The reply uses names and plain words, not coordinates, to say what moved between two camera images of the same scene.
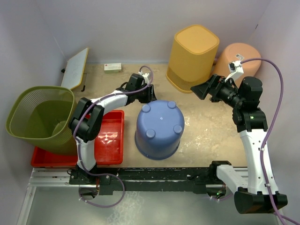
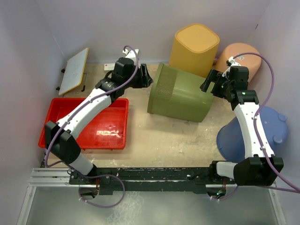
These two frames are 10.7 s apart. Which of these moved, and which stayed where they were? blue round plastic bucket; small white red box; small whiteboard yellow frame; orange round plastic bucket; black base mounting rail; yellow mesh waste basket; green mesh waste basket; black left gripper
Moved: green mesh waste basket; black left gripper; blue round plastic bucket
Stayed: orange round plastic bucket; yellow mesh waste basket; small whiteboard yellow frame; black base mounting rail; small white red box
